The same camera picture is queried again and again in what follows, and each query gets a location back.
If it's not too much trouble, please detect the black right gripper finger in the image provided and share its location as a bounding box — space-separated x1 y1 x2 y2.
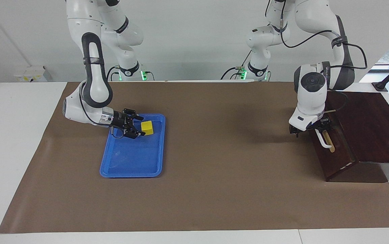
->
123 125 146 140
123 108 145 122

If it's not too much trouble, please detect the yellow block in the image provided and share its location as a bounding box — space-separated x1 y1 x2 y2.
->
141 121 154 136

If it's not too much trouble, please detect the wooden drawer with white handle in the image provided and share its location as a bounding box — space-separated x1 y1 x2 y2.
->
311 112 360 173

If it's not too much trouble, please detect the blue plastic tray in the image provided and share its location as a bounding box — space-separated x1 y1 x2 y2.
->
100 113 166 178

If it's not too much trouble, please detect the dark wooden cabinet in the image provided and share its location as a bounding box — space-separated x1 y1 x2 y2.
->
311 91 389 183

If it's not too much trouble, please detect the brown table mat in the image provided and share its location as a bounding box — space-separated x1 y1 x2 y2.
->
0 81 389 234

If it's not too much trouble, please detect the black base cable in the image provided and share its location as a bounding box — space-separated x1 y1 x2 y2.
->
106 65 122 82
221 51 253 80

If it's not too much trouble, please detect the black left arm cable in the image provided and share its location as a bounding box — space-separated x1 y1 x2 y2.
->
279 0 368 112

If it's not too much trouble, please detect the white wall socket box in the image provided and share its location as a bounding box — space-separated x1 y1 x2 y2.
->
14 66 52 82

